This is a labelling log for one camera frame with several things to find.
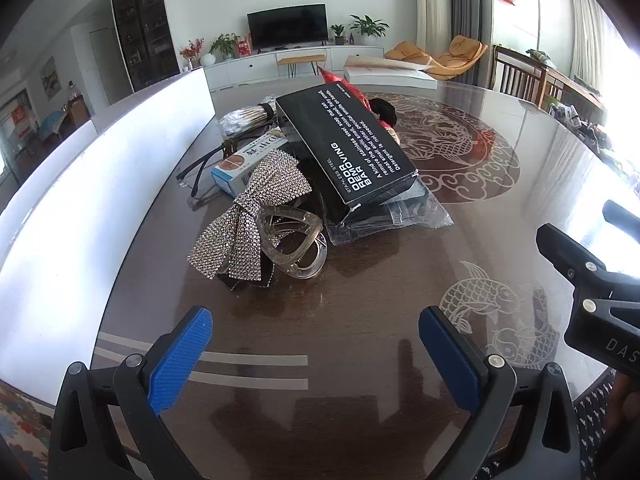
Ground grey curtain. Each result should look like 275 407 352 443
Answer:
450 0 493 86

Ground sheer window curtain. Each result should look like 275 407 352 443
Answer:
570 0 607 92

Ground red flowers in vase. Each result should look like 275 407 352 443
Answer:
180 38 206 72

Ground black television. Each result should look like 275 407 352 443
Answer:
247 4 329 52

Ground white television cabinet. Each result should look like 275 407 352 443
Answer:
201 45 386 92

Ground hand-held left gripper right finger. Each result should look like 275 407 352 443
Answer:
418 305 584 480

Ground wooden side desk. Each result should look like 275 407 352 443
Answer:
545 67 608 126

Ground black cardboard box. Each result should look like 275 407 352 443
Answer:
275 79 420 223

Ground clear glasses with black temples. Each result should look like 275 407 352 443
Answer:
176 140 241 206

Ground person's dark patterned clothing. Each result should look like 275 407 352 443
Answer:
574 370 617 480

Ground bundle of bagged chopsticks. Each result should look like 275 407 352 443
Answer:
217 101 278 137

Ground flat white box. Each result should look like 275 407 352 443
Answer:
342 55 438 92

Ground orange-topped bench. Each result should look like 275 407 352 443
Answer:
276 54 327 78

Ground dark wooden chair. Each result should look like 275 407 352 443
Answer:
492 45 548 106

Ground bushy potted plant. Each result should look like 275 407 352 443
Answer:
209 33 241 61

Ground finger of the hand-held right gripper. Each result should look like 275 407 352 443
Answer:
536 223 640 302
602 199 640 242

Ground phone case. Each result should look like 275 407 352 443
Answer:
325 177 453 246

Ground orange rocking chair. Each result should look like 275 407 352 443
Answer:
384 35 488 81

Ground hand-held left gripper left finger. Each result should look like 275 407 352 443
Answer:
47 306 213 480

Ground black velvet scrunchie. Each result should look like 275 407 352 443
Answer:
370 99 398 128

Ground cream curtain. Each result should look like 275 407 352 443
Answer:
415 0 453 56

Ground floral seat cushion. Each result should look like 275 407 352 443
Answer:
0 380 56 466

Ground red snack packet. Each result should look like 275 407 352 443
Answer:
320 66 371 111

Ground blue and white small box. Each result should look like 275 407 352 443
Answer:
210 133 291 196

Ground rhinestone bow hair clip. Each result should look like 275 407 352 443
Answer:
187 150 313 291

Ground dark glass display cabinet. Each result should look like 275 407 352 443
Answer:
110 0 181 93

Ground clear heart claw clip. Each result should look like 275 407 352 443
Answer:
257 204 329 281

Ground wall painting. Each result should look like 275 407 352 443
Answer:
40 57 59 99

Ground large leafy potted plant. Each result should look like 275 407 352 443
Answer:
349 15 390 46

